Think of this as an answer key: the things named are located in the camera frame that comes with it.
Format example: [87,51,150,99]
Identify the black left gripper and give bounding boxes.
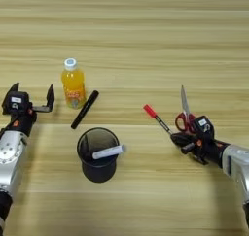
[2,82,55,138]

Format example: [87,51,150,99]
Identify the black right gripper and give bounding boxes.
[169,131,229,167]

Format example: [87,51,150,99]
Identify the red handled scissors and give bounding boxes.
[174,84,198,134]

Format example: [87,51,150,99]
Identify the orange juice bottle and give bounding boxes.
[60,57,88,111]

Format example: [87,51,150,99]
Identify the red capped marker pen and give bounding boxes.
[142,103,175,136]

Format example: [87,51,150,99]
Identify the black marker pen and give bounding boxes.
[70,89,100,130]

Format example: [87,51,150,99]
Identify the grey white marker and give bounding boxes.
[91,144,128,161]

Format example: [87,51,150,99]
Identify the black mesh pen cup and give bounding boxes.
[76,126,122,184]

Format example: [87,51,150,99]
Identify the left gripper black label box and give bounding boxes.
[2,90,31,115]

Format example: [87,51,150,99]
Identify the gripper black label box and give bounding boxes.
[2,90,31,115]
[191,115,215,139]

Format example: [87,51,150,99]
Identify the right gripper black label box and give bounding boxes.
[191,115,215,139]

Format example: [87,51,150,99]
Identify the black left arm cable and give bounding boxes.
[0,118,18,133]

